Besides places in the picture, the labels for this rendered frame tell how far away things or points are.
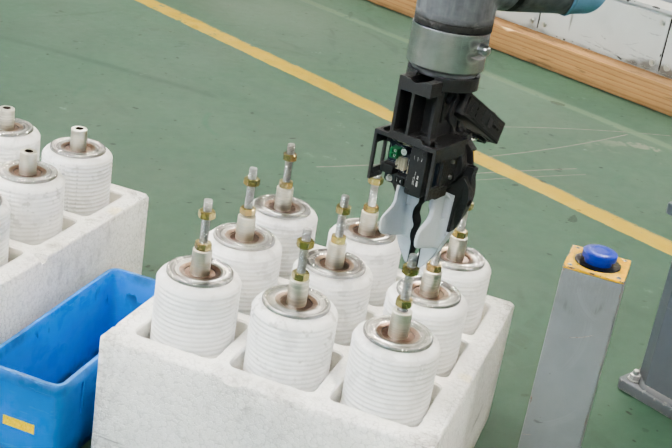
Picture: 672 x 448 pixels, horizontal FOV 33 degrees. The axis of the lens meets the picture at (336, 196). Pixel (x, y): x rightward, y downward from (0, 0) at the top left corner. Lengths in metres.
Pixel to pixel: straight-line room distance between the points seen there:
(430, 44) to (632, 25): 2.40
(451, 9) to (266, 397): 0.45
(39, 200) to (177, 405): 0.36
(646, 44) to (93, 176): 2.16
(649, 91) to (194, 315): 2.26
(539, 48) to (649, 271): 1.47
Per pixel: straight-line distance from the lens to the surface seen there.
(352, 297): 1.33
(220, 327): 1.28
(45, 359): 1.48
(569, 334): 1.35
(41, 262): 1.46
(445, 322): 1.30
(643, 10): 3.43
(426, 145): 1.09
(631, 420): 1.70
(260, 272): 1.36
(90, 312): 1.55
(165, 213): 2.06
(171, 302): 1.27
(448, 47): 1.06
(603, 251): 1.34
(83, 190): 1.59
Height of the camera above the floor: 0.82
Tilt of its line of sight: 22 degrees down
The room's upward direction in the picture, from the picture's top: 9 degrees clockwise
